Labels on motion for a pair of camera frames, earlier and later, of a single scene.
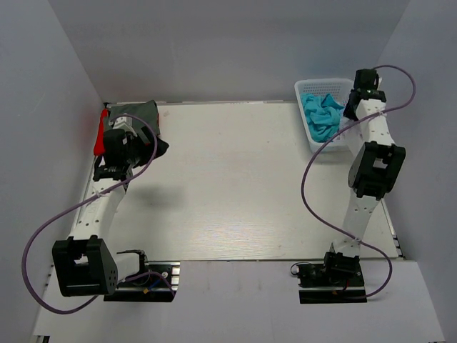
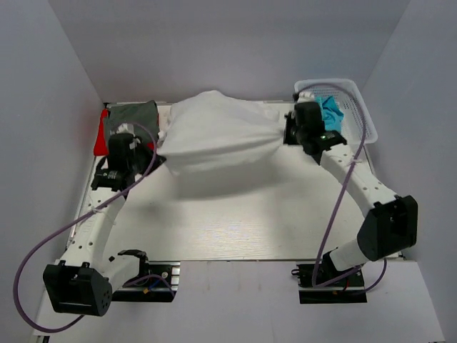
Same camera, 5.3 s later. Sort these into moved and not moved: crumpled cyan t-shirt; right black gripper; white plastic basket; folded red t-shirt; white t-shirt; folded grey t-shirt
Moved: white t-shirt; right black gripper
Not moved: folded red t-shirt; crumpled cyan t-shirt; folded grey t-shirt; white plastic basket
